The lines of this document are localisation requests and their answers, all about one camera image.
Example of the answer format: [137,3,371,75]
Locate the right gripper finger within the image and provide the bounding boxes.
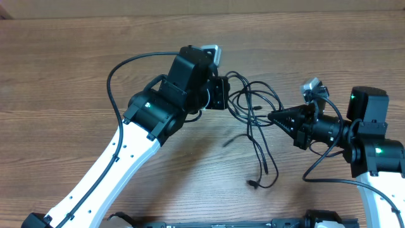
[268,106,305,122]
[268,117,301,139]

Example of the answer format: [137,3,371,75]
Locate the black cable bundle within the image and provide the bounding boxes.
[222,70,285,190]

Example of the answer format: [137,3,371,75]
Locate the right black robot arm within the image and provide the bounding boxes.
[268,85,404,227]

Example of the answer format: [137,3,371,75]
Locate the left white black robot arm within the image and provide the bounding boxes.
[22,45,229,227]

